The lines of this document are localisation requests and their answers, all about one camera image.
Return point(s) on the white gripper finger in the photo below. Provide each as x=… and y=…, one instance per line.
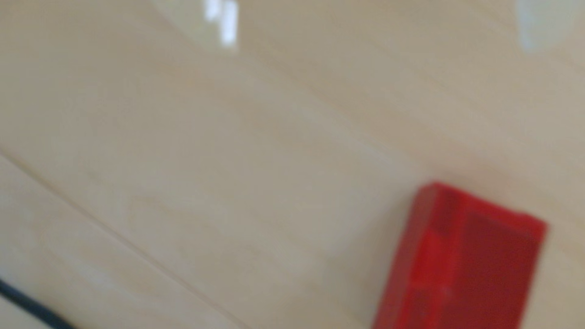
x=201, y=18
x=544, y=20

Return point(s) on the red block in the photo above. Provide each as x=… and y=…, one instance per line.
x=466, y=269

